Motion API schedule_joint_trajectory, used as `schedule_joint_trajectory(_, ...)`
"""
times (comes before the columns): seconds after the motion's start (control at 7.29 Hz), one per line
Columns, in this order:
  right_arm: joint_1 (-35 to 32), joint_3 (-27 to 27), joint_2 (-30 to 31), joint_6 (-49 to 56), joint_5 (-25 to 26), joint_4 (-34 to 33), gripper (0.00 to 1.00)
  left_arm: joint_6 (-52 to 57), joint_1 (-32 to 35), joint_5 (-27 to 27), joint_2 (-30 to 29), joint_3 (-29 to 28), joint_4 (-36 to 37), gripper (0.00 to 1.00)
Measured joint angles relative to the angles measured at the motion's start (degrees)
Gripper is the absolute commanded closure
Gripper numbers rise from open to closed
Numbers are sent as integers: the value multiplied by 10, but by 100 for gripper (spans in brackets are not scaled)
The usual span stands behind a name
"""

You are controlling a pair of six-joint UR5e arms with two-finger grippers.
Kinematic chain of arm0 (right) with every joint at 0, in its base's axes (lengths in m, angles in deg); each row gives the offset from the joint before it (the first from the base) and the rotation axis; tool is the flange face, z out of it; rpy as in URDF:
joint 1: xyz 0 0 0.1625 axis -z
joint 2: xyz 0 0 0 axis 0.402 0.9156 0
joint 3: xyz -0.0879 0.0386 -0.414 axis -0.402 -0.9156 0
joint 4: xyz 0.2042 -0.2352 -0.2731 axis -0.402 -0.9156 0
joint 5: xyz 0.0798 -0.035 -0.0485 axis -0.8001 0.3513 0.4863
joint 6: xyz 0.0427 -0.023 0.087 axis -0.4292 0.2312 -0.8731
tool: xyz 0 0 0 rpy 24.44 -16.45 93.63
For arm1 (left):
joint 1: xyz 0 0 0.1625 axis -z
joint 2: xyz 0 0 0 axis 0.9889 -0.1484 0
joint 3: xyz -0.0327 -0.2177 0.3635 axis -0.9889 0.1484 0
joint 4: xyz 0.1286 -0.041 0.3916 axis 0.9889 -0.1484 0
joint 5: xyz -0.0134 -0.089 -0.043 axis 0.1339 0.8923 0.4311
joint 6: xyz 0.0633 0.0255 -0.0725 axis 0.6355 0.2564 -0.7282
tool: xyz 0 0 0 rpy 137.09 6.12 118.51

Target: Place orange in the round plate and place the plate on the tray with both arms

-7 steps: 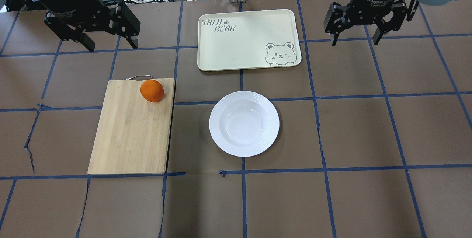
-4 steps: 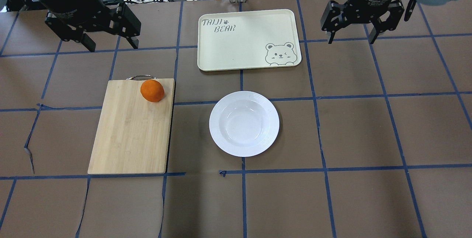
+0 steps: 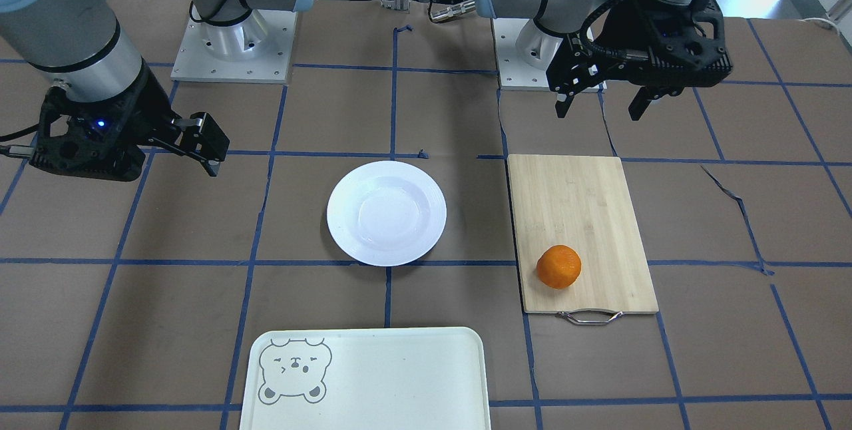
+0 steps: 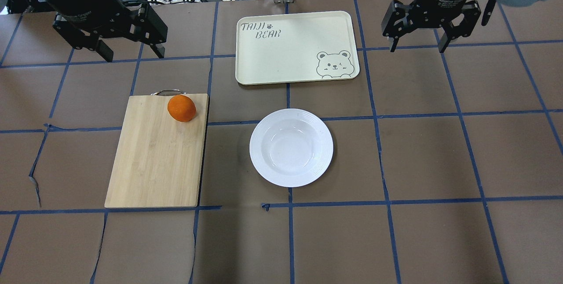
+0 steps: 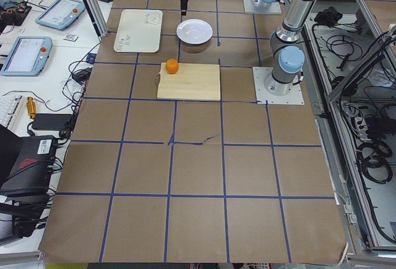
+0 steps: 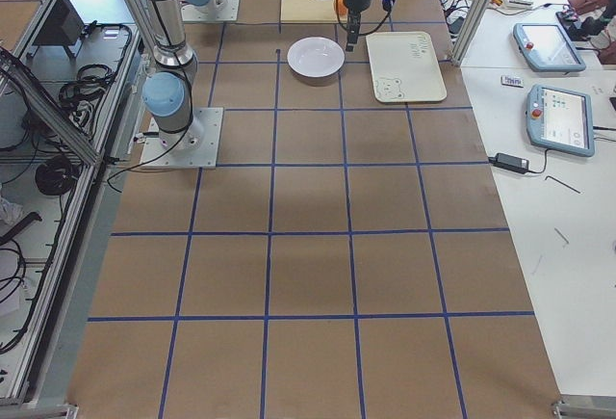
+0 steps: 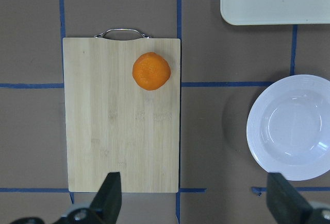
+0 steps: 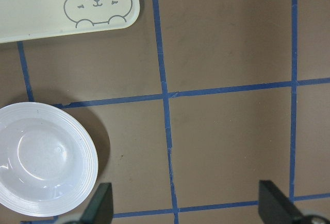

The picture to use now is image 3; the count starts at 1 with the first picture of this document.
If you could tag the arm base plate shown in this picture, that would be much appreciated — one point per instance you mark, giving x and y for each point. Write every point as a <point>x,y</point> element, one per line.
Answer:
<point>523,54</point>
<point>258,50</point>

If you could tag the cream bear tray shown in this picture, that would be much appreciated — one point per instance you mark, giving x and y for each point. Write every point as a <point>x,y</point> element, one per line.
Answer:
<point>420,378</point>

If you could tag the white ceramic plate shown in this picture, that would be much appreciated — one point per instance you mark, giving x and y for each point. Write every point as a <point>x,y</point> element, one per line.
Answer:
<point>386,213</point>

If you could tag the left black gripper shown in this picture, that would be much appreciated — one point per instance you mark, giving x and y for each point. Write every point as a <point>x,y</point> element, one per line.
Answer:
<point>638,29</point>

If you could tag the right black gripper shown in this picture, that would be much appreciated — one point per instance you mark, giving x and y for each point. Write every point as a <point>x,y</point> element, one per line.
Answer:
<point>145,112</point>

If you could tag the orange fruit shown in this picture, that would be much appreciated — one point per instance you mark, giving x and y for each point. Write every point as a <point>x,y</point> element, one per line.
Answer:
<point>559,267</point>

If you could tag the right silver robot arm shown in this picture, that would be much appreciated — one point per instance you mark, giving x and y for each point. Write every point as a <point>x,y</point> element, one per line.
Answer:
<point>81,43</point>

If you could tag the bamboo cutting board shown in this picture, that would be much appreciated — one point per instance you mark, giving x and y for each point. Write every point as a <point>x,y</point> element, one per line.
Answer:
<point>584,203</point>

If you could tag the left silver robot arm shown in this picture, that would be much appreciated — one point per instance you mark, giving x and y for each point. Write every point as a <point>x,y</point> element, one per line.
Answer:
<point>557,18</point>

